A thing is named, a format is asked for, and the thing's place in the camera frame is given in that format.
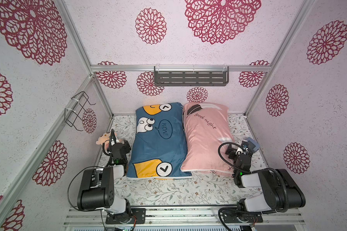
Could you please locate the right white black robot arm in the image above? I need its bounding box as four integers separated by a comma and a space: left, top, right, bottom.
218, 138, 306, 231

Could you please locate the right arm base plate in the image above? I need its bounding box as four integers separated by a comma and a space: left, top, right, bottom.
220, 208, 264, 223

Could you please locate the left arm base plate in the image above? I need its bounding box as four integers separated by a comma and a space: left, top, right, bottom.
106, 208, 147, 225

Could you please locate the black wire wall rack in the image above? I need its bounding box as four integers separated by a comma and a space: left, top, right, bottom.
64, 91, 96, 132

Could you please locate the grey slotted wall shelf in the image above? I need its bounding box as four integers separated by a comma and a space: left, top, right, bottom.
153, 66, 229, 87

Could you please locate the blue grey small box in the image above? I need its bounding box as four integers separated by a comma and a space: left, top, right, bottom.
246, 137, 260, 153

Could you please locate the blue cartoon pillow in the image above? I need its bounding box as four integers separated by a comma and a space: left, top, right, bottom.
126, 103, 192, 180

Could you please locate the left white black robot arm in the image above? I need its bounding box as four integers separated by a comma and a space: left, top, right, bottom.
67, 129, 136, 224

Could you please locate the pink good night pillow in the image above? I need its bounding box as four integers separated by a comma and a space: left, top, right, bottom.
181, 102, 234, 177

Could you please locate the pink plush bear toy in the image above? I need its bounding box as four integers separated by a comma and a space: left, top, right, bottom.
96, 132, 122, 147

